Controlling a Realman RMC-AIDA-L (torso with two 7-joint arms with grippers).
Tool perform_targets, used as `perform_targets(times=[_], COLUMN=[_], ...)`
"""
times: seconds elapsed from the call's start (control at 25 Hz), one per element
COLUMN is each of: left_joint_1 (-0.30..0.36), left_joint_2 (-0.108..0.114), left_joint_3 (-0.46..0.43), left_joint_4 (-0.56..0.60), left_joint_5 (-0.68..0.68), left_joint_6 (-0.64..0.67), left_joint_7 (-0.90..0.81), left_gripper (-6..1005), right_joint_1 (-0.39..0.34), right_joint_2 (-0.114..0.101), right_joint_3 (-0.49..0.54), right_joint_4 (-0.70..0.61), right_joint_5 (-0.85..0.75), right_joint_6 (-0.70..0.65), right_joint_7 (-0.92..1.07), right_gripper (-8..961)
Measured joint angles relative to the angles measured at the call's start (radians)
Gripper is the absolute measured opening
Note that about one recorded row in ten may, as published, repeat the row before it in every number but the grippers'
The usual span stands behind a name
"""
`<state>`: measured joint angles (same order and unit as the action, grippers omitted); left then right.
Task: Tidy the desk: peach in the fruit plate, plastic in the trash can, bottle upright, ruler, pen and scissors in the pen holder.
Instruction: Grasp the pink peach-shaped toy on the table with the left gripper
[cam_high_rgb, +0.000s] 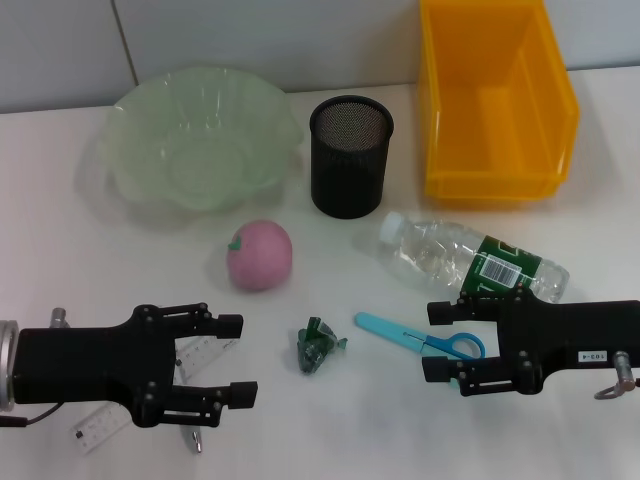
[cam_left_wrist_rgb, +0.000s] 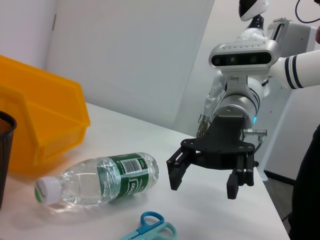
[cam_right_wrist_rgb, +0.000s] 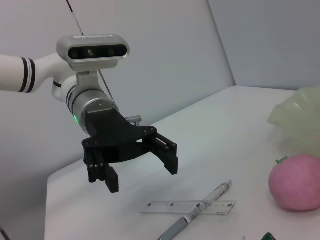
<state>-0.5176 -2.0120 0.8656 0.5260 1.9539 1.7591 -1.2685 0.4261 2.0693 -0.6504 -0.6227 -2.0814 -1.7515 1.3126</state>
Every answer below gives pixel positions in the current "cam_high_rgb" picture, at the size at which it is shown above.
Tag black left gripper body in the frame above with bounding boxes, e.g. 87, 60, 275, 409
10, 303, 197, 429

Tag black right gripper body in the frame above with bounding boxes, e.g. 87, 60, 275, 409
498, 288, 640, 397

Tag clear green-label water bottle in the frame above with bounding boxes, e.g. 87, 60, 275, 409
378, 210, 571, 305

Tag pink toy peach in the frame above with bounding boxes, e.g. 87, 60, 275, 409
224, 218, 294, 293

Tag green plastic wrapper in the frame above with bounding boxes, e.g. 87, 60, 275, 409
292, 315, 350, 375

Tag blue safety scissors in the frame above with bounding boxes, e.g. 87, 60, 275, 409
354, 312, 486, 394

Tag silver ballpoint pen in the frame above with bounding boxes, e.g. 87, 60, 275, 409
182, 427, 205, 456

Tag clear plastic ruler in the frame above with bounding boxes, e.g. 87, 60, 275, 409
71, 335, 237, 455

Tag black mesh pen holder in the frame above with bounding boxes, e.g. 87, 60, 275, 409
308, 95, 395, 220

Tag pale green wavy fruit plate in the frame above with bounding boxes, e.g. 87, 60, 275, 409
94, 62, 306, 216

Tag yellow plastic bin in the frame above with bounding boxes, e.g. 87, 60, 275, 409
418, 0, 581, 201

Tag right gripper cable with connector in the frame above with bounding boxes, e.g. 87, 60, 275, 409
593, 351, 636, 401

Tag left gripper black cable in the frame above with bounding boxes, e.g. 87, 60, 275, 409
0, 403, 57, 429

